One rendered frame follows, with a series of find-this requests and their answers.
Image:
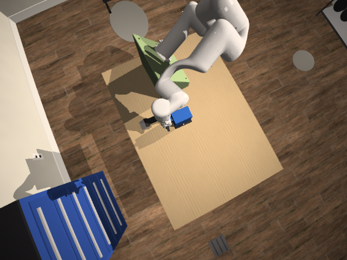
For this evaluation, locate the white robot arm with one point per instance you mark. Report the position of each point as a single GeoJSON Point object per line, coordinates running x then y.
{"type": "Point", "coordinates": [220, 38]}

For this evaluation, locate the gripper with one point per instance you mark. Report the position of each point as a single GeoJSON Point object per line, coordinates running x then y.
{"type": "Point", "coordinates": [166, 126]}

